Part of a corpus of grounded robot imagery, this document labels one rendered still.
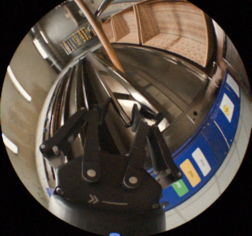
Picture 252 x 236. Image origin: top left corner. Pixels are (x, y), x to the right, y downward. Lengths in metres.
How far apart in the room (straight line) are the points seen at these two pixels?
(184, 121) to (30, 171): 1.45
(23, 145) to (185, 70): 1.67
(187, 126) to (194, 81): 0.19
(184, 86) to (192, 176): 0.31
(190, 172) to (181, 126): 0.13
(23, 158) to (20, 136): 0.29
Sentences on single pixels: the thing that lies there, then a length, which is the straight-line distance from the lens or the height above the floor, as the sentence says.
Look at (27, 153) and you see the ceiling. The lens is 1.38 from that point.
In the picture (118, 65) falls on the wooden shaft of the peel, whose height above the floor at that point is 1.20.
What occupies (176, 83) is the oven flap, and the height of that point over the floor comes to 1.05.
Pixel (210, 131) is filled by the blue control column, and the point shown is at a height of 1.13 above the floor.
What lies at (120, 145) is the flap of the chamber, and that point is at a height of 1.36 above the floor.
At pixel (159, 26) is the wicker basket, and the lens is 0.95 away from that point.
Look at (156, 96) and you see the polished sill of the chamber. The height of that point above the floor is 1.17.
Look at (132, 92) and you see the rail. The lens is 0.20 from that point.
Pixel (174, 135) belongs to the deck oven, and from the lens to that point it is 0.25.
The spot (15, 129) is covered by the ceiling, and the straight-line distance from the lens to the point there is 1.47.
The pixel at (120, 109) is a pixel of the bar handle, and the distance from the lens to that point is 0.17.
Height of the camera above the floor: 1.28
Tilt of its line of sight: level
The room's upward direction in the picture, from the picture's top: 124 degrees counter-clockwise
